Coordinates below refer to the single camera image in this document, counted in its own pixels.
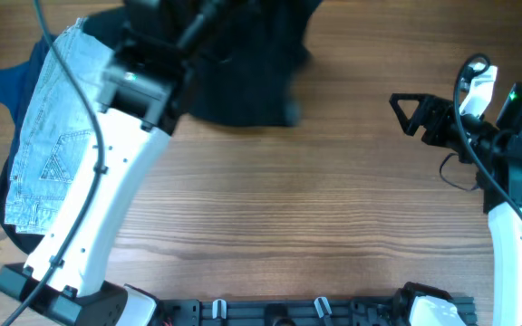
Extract black shorts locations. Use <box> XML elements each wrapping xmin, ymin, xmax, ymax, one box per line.
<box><xmin>83</xmin><ymin>0</ymin><xmax>321</xmax><ymax>127</ymax></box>

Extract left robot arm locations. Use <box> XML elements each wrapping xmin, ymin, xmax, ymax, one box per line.
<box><xmin>0</xmin><ymin>1</ymin><xmax>237</xmax><ymax>325</ymax></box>

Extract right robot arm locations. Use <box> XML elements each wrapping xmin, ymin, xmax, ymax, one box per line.
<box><xmin>389</xmin><ymin>81</ymin><xmax>522</xmax><ymax>325</ymax></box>

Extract light blue denim shorts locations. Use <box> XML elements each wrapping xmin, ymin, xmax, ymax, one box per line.
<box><xmin>5</xmin><ymin>18</ymin><xmax>111</xmax><ymax>235</ymax></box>

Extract blue t-shirt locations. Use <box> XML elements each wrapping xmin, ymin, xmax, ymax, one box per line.
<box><xmin>0</xmin><ymin>37</ymin><xmax>50</xmax><ymax>128</ymax></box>

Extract black garment under pile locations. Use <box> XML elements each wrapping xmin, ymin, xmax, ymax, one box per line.
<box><xmin>0</xmin><ymin>158</ymin><xmax>44</xmax><ymax>254</ymax></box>

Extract right black cable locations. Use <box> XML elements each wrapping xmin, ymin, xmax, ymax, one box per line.
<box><xmin>438</xmin><ymin>53</ymin><xmax>522</xmax><ymax>309</ymax></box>

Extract black cable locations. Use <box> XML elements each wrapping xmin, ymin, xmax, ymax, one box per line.
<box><xmin>438</xmin><ymin>53</ymin><xmax>522</xmax><ymax>309</ymax></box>
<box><xmin>0</xmin><ymin>0</ymin><xmax>108</xmax><ymax>326</ymax></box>

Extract right white rail clip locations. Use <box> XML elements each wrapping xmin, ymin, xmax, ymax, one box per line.
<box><xmin>314</xmin><ymin>296</ymin><xmax>332</xmax><ymax>319</ymax></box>

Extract white rail clip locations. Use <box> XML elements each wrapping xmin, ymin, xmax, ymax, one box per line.
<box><xmin>314</xmin><ymin>296</ymin><xmax>332</xmax><ymax>319</ymax></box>
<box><xmin>211</xmin><ymin>299</ymin><xmax>227</xmax><ymax>320</ymax></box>

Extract left white rail clip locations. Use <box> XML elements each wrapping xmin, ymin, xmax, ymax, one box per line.
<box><xmin>211</xmin><ymin>299</ymin><xmax>227</xmax><ymax>320</ymax></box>

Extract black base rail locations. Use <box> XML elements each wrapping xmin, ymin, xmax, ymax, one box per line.
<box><xmin>156</xmin><ymin>296</ymin><xmax>478</xmax><ymax>326</ymax></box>

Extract left black cable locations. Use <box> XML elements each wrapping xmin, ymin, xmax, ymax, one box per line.
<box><xmin>0</xmin><ymin>0</ymin><xmax>108</xmax><ymax>326</ymax></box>

